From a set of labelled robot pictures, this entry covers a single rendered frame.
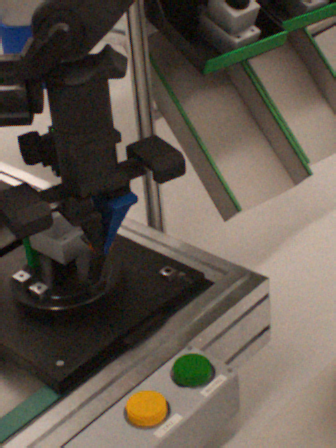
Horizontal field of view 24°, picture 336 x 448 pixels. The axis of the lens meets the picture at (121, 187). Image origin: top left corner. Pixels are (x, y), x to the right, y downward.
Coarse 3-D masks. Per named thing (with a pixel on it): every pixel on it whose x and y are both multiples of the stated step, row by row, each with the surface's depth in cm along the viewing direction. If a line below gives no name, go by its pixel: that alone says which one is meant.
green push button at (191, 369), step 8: (176, 360) 84; (184, 360) 84; (192, 360) 84; (200, 360) 84; (208, 360) 84; (176, 368) 83; (184, 368) 83; (192, 368) 83; (200, 368) 82; (208, 368) 83; (176, 376) 83; (184, 376) 82; (192, 376) 82; (200, 376) 82; (208, 376) 82; (184, 384) 82; (192, 384) 82
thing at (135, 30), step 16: (128, 16) 98; (144, 16) 98; (128, 32) 99; (144, 32) 99; (128, 48) 100; (144, 48) 100; (144, 64) 102; (144, 80) 102; (144, 96) 103; (144, 112) 104; (144, 128) 105; (144, 176) 109; (144, 192) 111; (160, 192) 111; (160, 208) 112; (160, 224) 114
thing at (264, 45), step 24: (144, 0) 99; (168, 0) 103; (192, 0) 103; (168, 24) 97; (192, 24) 100; (264, 24) 101; (192, 48) 94; (240, 48) 95; (264, 48) 98; (216, 72) 95
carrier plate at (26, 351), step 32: (128, 256) 102; (160, 256) 101; (0, 288) 99; (128, 288) 96; (160, 288) 95; (192, 288) 96; (0, 320) 94; (32, 320) 93; (96, 320) 92; (128, 320) 91; (0, 352) 91; (32, 352) 88; (64, 352) 87; (96, 352) 87; (64, 384) 84
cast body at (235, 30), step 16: (224, 0) 94; (240, 0) 93; (208, 16) 96; (224, 16) 94; (240, 16) 93; (256, 16) 96; (208, 32) 97; (224, 32) 95; (240, 32) 96; (256, 32) 96; (224, 48) 96
